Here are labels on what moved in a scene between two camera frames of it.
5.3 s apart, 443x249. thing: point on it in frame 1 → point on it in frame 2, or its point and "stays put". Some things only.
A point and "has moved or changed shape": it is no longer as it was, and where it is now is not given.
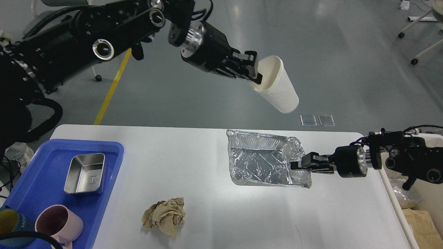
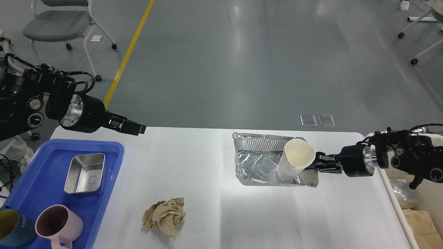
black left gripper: [205, 47] → [86, 114]
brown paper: [166, 215] stays put
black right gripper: [351, 161] stays put
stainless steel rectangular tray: [85, 173] stays put
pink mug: [60, 223] stays put
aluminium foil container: [260, 159] has moved or changed shape
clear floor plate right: [326, 120] stays put
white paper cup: [276, 87] → [298, 154]
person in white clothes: [20, 151] stays put
